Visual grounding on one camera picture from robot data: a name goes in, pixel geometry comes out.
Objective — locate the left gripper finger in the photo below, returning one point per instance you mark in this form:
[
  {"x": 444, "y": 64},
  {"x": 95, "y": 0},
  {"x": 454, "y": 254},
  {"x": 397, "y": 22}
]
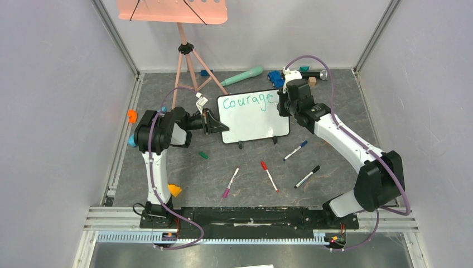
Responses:
[
  {"x": 218, "y": 130},
  {"x": 213, "y": 121}
]

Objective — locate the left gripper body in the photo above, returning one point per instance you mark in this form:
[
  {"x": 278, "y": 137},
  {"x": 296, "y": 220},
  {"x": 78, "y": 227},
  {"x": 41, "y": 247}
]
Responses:
[{"x": 205, "y": 126}]

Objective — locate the white whiteboard black frame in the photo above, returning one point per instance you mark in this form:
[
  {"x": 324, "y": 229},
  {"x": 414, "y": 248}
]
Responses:
[{"x": 251, "y": 116}]

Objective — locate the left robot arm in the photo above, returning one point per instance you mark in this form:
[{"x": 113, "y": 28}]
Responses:
[{"x": 154, "y": 135}]

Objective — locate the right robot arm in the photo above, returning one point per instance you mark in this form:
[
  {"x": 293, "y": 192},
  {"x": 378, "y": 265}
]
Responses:
[{"x": 380, "y": 174}]

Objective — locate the metal whiteboard stand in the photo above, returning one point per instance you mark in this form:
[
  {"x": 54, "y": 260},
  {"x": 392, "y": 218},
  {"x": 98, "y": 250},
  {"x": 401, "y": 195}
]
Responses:
[{"x": 258, "y": 142}]

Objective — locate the red cap marker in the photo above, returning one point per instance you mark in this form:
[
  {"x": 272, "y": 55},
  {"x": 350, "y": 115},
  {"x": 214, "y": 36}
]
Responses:
[{"x": 264, "y": 166}]

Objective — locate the purple cap marker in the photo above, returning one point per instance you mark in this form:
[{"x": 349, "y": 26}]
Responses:
[{"x": 227, "y": 189}]

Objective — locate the teal bottle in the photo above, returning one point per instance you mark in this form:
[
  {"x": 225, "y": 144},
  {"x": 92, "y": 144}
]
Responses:
[{"x": 256, "y": 71}]

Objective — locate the blue toy piece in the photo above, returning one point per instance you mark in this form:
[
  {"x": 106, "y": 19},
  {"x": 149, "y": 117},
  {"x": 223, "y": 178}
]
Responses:
[{"x": 276, "y": 78}]

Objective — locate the orange block left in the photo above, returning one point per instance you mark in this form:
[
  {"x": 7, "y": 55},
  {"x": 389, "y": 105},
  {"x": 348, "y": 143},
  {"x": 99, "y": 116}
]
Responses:
[{"x": 132, "y": 116}]

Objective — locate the orange stepped wedge block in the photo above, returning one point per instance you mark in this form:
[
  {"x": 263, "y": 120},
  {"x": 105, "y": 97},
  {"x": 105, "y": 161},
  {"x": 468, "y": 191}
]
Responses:
[{"x": 174, "y": 190}]

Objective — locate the blue cap marker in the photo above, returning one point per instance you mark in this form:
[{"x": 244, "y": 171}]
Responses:
[{"x": 295, "y": 150}]

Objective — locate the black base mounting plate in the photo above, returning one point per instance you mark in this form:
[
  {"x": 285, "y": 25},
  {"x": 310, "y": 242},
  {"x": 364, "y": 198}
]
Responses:
[{"x": 246, "y": 222}]

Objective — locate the tan wooden cube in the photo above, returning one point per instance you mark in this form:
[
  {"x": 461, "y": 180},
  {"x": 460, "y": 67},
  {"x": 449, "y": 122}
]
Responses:
[{"x": 312, "y": 81}]

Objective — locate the black cap marker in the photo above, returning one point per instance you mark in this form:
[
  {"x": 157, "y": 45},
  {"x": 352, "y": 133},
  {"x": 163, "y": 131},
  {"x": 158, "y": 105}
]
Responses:
[{"x": 304, "y": 179}]

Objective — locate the pink music stand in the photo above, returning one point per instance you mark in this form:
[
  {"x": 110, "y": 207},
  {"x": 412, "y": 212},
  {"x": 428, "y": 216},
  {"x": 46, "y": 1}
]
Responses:
[{"x": 181, "y": 13}]

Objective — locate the black microphone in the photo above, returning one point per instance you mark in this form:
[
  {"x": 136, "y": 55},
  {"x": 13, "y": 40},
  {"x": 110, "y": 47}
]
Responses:
[{"x": 321, "y": 75}]

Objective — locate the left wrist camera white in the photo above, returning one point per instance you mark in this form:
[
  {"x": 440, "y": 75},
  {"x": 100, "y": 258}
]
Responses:
[{"x": 201, "y": 101}]

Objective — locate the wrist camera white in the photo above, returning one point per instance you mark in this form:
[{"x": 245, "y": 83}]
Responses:
[
  {"x": 289, "y": 76},
  {"x": 201, "y": 101}
]

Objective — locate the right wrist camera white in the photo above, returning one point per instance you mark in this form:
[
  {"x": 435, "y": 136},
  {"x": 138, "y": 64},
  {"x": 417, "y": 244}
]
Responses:
[{"x": 289, "y": 76}]

